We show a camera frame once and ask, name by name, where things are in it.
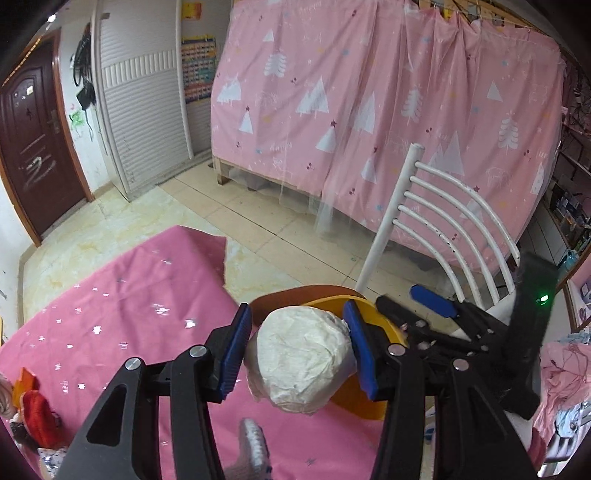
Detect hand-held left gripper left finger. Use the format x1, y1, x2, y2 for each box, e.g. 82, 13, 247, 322
55, 302, 253, 480

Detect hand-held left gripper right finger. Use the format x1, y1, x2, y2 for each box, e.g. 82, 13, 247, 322
342, 299, 539, 480

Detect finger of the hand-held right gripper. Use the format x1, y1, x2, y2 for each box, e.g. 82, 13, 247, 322
376, 295, 481, 358
411, 285, 509, 342

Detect yellow plastic bin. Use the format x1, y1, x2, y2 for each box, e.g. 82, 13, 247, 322
302, 295, 409, 421

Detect white paper ball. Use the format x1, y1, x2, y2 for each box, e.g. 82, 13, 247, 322
244, 305, 357, 416

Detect person's right hand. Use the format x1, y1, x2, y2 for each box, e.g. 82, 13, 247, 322
503, 408, 539, 455

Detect person's left hand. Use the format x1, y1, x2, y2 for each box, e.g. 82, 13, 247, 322
224, 418, 272, 480

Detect pink clothing pile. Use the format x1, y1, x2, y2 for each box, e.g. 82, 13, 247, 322
531, 339, 591, 469

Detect pink star-print tablecloth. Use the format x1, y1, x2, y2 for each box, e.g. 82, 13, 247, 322
0, 225, 435, 480

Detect white metal chair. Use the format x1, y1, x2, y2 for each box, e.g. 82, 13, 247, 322
249, 143, 522, 342

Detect blue white wrapper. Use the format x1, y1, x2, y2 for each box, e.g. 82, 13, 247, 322
37, 447, 71, 476

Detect pink tree-print bed curtain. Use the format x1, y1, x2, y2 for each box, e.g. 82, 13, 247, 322
210, 0, 566, 278

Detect white louvered wardrobe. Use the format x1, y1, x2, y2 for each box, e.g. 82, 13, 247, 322
90, 0, 232, 201

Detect white pole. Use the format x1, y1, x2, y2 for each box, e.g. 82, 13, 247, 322
175, 0, 195, 158

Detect dark brown door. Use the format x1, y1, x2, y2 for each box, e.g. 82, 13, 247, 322
0, 30, 95, 247

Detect black hanging bag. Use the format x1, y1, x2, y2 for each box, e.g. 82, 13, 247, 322
76, 78, 98, 110

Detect cluttered wall shelf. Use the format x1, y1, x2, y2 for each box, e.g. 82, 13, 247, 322
540, 60, 591, 264

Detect wooden bed frame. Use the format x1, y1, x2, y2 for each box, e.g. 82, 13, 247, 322
211, 156, 232, 186

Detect colourful wall chart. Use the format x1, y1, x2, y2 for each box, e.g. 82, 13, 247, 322
181, 34, 217, 104

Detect black hanging cables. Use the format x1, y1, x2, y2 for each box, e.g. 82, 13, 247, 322
71, 23, 94, 86

